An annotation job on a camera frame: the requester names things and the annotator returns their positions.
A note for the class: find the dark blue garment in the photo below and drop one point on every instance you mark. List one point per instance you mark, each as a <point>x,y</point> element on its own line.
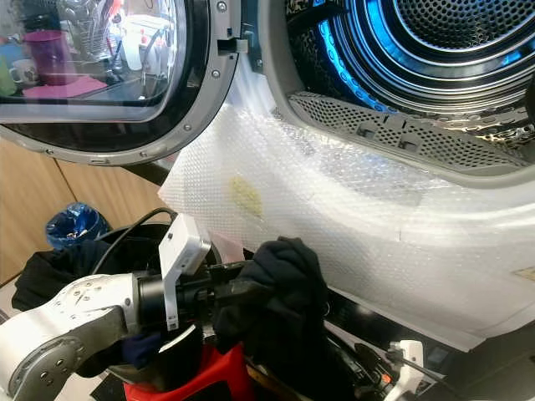
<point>138,349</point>

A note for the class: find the black laundry basket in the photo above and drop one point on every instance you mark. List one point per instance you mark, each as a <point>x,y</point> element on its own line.
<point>134,242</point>

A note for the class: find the black garment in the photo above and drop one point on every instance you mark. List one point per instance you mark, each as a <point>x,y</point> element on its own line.
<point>284,292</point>
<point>50,280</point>

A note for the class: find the black glossy washer plinth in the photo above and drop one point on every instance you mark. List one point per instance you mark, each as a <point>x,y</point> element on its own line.
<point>468,368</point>

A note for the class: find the grey washer opening rim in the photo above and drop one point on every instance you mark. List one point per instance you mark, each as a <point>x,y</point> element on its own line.
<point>274,83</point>

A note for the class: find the yellow sticker under wrap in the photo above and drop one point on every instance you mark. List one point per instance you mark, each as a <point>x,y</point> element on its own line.
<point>247,195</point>

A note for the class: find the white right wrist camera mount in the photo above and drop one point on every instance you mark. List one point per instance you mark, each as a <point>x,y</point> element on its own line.
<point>410,363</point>

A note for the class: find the clear bubble wrap sheet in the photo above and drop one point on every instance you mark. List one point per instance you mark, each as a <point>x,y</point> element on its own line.
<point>343,225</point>

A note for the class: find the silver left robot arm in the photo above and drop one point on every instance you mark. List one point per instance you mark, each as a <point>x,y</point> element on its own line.
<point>67,334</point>

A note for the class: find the perforated steel washer drum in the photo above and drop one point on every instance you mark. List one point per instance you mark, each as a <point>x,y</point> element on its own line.
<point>451,42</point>

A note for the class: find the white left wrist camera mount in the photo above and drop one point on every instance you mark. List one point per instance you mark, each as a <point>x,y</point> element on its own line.
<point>184,242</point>

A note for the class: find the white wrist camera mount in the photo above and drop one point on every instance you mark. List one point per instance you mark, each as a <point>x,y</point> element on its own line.
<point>410,363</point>
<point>184,242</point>

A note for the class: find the light wooden cabinet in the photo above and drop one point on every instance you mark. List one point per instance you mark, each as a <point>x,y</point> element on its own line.
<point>25,200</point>

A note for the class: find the round glass washer door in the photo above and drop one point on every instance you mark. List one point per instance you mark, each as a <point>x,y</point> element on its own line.
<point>202,92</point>

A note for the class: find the black garment in basket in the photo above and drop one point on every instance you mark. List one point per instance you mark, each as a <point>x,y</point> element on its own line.
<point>50,280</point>

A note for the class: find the grey perforated lint filter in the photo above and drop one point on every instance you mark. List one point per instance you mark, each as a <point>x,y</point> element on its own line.
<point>334,113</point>

